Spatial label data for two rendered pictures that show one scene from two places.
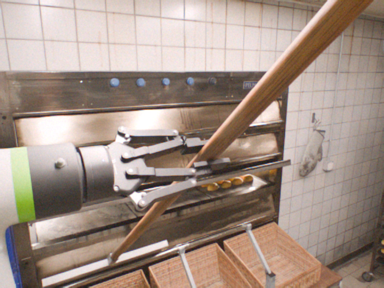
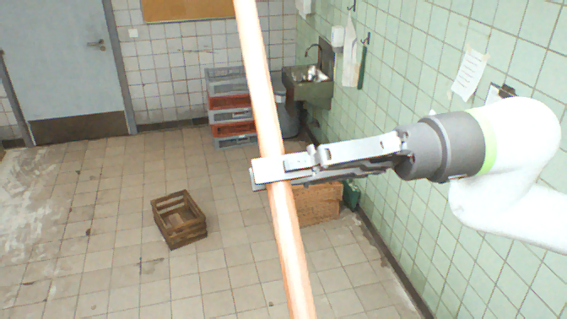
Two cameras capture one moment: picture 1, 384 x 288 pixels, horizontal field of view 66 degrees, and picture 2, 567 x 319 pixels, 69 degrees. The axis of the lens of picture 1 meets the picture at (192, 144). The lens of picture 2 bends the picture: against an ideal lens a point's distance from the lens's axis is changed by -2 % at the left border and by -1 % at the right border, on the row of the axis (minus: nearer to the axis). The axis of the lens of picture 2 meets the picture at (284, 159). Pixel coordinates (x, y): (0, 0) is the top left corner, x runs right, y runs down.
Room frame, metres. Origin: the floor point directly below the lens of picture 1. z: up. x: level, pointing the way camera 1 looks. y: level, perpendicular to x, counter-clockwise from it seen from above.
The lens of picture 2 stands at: (0.89, 0.10, 2.25)
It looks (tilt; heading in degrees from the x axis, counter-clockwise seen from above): 32 degrees down; 196
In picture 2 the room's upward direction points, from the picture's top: straight up
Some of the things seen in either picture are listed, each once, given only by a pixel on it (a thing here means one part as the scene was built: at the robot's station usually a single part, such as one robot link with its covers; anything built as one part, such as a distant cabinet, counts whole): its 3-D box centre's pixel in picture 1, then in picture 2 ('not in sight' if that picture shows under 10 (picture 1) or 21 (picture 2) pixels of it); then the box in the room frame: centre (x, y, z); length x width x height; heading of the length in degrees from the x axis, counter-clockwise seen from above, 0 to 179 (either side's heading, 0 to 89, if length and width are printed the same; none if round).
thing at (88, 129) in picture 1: (179, 120); not in sight; (1.84, 0.08, 1.80); 1.79 x 0.11 x 0.19; 121
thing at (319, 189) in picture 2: not in sight; (300, 175); (-1.85, -0.54, 0.32); 0.56 x 0.49 x 0.28; 39
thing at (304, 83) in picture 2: not in sight; (305, 91); (-2.64, -0.70, 0.71); 0.47 x 0.36 x 0.91; 31
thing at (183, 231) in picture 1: (180, 231); not in sight; (1.84, 0.08, 1.02); 1.79 x 0.11 x 0.19; 121
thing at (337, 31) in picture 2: not in sight; (337, 39); (-2.40, -0.40, 1.28); 0.09 x 0.09 x 0.20; 31
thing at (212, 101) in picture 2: not in sight; (236, 93); (-2.81, -1.46, 0.53); 0.60 x 0.40 x 0.16; 117
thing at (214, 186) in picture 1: (213, 172); not in sight; (2.52, -0.20, 1.21); 0.61 x 0.48 x 0.06; 31
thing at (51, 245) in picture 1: (179, 211); not in sight; (1.86, 0.09, 1.16); 1.80 x 0.06 x 0.04; 121
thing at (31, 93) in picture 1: (177, 88); not in sight; (1.87, 0.09, 1.99); 1.80 x 0.08 x 0.21; 121
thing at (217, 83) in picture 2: not in sight; (236, 79); (-2.81, -1.45, 0.68); 0.60 x 0.40 x 0.16; 121
